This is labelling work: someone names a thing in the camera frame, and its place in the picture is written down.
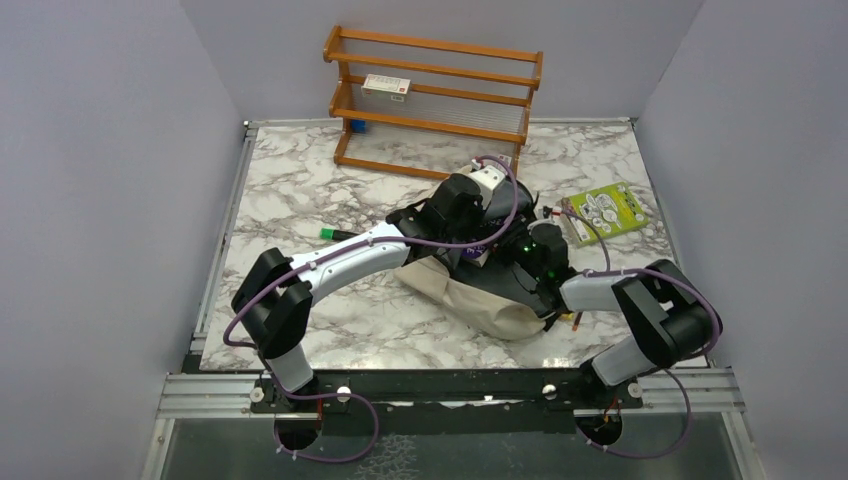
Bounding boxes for orange wooden shelf rack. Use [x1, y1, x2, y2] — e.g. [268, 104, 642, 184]
[322, 25, 544, 180]

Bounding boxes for white red box on shelf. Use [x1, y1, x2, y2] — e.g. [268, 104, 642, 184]
[361, 73, 411, 103]

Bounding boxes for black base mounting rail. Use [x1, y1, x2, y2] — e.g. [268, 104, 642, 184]
[249, 368, 643, 437]

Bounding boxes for purple treehouse book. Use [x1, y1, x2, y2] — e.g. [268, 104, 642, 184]
[460, 244, 493, 268]

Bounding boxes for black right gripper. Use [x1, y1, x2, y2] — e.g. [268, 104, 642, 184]
[475, 214, 546, 282]

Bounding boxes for green black highlighter marker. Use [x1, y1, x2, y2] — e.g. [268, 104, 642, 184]
[319, 228, 357, 242]

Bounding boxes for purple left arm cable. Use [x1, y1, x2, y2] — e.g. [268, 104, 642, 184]
[222, 154, 519, 465]

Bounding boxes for green comic book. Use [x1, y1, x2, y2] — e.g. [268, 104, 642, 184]
[560, 182, 649, 247]

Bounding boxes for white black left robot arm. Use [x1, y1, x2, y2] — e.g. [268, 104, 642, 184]
[231, 167, 505, 411]

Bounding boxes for cream canvas student bag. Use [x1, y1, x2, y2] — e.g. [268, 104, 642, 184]
[394, 165, 564, 342]

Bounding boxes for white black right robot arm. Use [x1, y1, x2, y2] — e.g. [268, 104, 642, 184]
[494, 223, 722, 407]

